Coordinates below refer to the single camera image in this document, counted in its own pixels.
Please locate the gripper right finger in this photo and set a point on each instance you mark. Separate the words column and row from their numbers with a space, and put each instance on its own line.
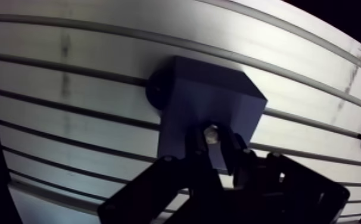
column 287, row 190

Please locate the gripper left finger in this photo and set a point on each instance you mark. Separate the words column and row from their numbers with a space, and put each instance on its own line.
column 168, row 190

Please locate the steel bolt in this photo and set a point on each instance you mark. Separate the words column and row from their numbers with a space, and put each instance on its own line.
column 211, row 134

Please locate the dark blue-grey block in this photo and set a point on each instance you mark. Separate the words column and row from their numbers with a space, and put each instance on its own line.
column 199, row 94

